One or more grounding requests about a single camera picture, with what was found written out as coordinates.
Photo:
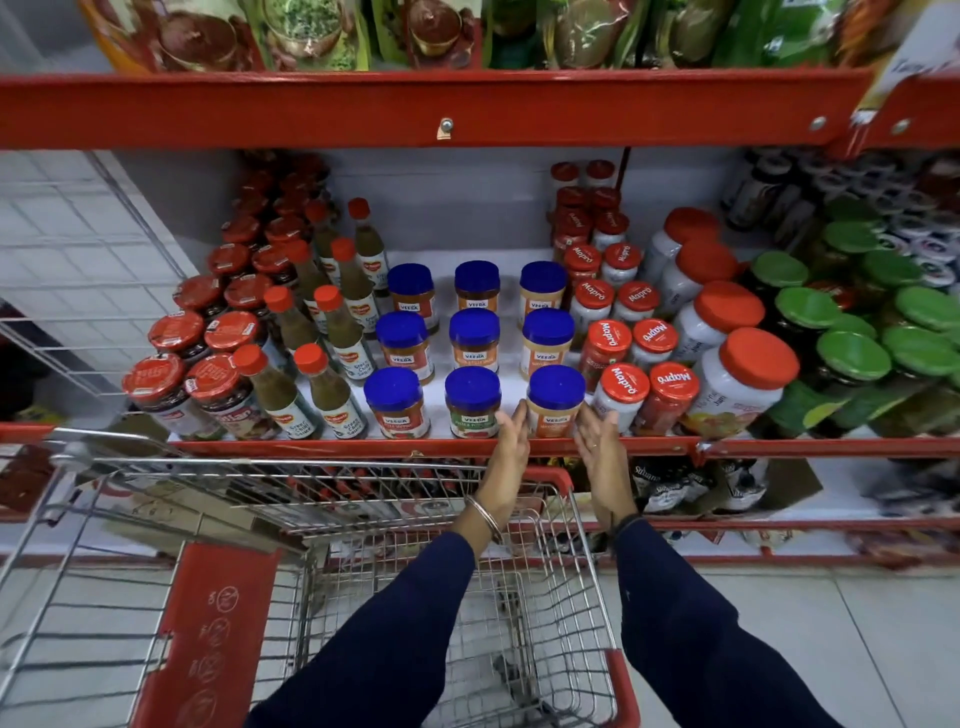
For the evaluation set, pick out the person's left hand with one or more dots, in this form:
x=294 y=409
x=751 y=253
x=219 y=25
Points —
x=508 y=457

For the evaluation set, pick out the person's right hand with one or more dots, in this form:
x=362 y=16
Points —
x=606 y=469

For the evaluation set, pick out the person's left fingers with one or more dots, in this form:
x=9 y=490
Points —
x=512 y=424

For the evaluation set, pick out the person's right thumb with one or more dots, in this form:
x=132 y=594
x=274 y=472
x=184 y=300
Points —
x=611 y=435

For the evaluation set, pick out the blue lid sauce jar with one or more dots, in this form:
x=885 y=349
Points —
x=555 y=397

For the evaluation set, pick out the person's left forearm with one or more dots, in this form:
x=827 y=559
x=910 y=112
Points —
x=390 y=637

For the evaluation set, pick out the person's right forearm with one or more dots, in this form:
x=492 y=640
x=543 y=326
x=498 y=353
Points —
x=690 y=637

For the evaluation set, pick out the rows of blue lid jars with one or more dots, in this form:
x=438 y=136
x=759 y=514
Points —
x=474 y=345

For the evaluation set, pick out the group of dark packets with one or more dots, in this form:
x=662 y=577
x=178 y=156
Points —
x=690 y=484

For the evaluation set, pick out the silver bangle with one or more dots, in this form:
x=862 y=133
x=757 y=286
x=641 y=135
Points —
x=487 y=517

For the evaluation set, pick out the group of small red lid jars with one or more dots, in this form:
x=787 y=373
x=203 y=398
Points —
x=622 y=300

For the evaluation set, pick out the large white red lid jar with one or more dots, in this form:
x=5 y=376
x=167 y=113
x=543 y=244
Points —
x=716 y=315
x=739 y=382
x=679 y=229
x=697 y=266

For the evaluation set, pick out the brown cardboard box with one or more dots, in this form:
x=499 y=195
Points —
x=793 y=480

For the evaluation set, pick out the red metal shelf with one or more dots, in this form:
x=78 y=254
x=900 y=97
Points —
x=825 y=448
x=450 y=109
x=787 y=525

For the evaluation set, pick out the group of red cap sauce bottles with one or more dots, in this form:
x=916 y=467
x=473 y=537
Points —
x=337 y=330

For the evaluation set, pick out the group of green lid jars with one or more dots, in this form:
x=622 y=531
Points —
x=862 y=330

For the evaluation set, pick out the group of dark red lid jars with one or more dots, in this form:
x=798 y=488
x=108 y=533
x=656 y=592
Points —
x=217 y=322

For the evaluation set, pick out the metal shopping cart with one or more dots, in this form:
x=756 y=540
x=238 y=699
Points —
x=217 y=630

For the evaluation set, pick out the row of spice pouches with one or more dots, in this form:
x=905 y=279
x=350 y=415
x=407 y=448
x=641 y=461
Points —
x=525 y=30

